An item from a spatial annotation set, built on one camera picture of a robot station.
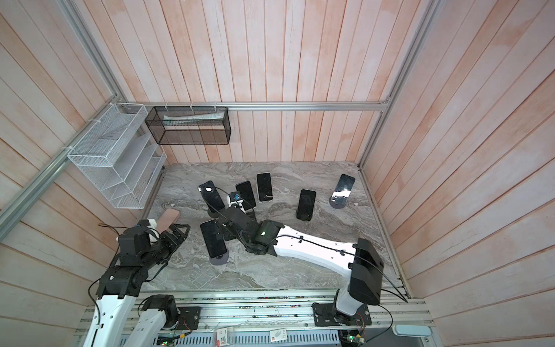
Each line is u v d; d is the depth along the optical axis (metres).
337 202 0.99
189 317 0.73
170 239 0.64
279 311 0.76
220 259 0.86
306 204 0.93
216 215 0.98
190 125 1.03
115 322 0.44
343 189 0.98
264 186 1.02
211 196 0.94
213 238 0.82
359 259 0.42
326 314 0.73
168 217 0.98
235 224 0.51
